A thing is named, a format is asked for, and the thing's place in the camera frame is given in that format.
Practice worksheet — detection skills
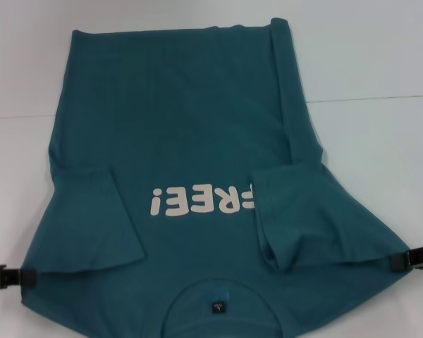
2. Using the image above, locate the teal FREE print t-shirt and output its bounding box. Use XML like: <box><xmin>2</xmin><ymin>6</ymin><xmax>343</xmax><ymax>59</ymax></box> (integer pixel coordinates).
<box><xmin>20</xmin><ymin>16</ymin><xmax>410</xmax><ymax>338</ymax></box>

